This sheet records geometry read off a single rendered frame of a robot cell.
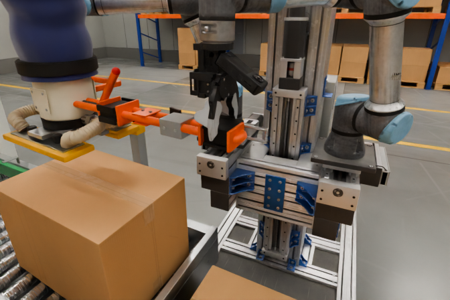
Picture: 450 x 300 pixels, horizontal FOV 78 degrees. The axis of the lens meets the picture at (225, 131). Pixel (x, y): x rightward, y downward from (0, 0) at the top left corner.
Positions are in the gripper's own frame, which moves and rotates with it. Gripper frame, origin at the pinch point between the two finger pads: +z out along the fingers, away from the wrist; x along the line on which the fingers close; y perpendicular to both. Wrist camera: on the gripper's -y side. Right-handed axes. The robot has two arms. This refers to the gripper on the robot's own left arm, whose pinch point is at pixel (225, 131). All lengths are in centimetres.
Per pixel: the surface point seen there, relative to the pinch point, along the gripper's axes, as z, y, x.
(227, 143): 0.6, -3.3, 4.6
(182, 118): -1.2, 12.2, 0.5
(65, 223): 34, 46, 18
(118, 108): -1.7, 31.1, 4.6
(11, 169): 66, 166, -14
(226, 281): 74, 10, -18
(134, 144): 41, 85, -45
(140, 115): -0.9, 23.6, 3.9
